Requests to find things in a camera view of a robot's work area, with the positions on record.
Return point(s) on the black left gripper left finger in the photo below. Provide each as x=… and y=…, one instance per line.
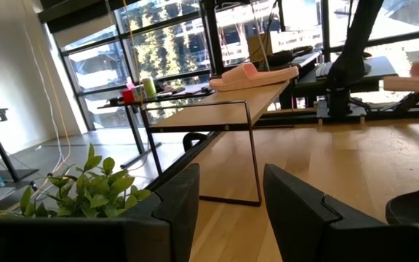
x=151, y=233

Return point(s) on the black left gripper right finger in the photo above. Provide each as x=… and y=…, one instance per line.
x=304, y=225

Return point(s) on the black rubber slide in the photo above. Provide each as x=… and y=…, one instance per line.
x=417, y=205

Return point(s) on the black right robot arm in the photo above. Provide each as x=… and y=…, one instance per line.
x=355, y=47

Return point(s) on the wooden shelf with black legs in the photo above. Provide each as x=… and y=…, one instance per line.
x=224, y=109

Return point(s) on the small green potted plant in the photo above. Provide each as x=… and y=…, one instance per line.
x=96, y=193

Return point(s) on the black side desk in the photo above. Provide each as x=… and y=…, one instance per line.
x=134, y=127

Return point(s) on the small red box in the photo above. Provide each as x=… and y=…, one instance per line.
x=128, y=96

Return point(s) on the small white box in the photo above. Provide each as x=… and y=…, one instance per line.
x=139, y=93

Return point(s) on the light green cylinder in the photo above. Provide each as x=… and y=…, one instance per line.
x=149, y=87

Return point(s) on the small pink box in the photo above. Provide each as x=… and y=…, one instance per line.
x=130, y=86

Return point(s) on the black keyboard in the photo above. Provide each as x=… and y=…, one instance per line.
x=324, y=70

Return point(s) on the black computer desk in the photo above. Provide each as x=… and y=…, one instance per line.
x=380, y=69

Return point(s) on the brown cardboard box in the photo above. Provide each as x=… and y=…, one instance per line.
x=258, y=47

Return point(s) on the black metal rig frame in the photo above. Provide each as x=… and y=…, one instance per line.
x=213, y=36

